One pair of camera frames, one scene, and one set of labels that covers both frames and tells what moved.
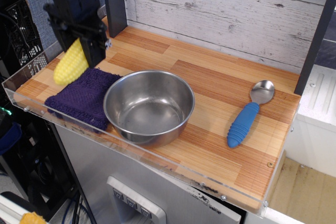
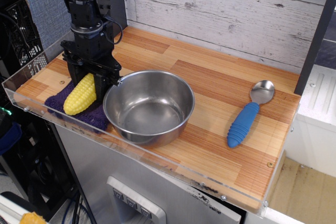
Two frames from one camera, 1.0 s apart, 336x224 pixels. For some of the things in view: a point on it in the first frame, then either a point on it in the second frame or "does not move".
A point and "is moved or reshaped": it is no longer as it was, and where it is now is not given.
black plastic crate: [25, 38] does not move
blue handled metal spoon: [261, 92] does not move
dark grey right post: [315, 43] does not move
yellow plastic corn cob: [72, 65] is moved or reshaped
